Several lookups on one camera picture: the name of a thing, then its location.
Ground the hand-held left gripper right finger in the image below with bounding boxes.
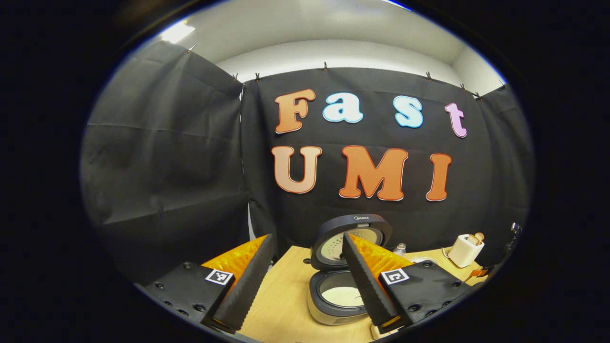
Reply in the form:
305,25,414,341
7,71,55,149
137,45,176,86
342,232,475,334

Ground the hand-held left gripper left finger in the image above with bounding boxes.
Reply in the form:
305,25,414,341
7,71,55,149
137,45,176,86
136,233,277,334

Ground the white rice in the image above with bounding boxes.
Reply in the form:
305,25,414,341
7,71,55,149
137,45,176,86
322,286,365,308

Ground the dark grey rice cooker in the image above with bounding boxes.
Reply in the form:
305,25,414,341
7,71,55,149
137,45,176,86
307,214,392,326

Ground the white toaster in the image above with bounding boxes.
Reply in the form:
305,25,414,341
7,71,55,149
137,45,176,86
448,232,485,268

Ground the ceiling light panel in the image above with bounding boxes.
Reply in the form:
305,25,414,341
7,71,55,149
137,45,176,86
160,21,196,44

